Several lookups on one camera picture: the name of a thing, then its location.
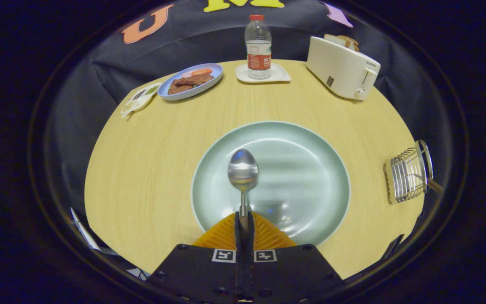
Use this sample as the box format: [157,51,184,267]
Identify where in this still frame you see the clear water bottle red label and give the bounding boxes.
[245,15,273,80]

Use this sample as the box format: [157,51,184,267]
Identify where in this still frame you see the white sauce packet tray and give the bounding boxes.
[121,82,162,118]

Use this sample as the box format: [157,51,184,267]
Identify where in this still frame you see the metal wire basket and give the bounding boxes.
[383,140,434,205]

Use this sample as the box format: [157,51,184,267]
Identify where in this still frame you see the metal spoon wooden handle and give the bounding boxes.
[227,148,259,220]

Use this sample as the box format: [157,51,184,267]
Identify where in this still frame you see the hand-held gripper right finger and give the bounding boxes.
[245,211,345,304]

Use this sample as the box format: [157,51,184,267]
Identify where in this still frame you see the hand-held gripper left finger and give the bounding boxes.
[146,211,246,304]

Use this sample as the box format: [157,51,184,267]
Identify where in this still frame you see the white square coaster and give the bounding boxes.
[235,62,292,84]

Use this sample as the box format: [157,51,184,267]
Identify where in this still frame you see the light green plate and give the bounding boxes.
[191,121,351,247]

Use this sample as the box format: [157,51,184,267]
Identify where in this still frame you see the brown meat pieces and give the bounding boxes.
[168,74,214,95]

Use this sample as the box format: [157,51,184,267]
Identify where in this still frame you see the white board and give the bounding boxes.
[70,207,102,252]

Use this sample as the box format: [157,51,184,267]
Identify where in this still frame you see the white toaster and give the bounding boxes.
[306,36,381,101]

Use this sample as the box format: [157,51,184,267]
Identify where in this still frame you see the blue oval plate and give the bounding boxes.
[157,63,224,101]

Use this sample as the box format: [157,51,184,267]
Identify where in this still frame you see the black bracket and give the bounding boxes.
[378,234,406,260]

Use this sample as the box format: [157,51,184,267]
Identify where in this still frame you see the metal fork wooden handle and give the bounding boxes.
[427,177,444,195]

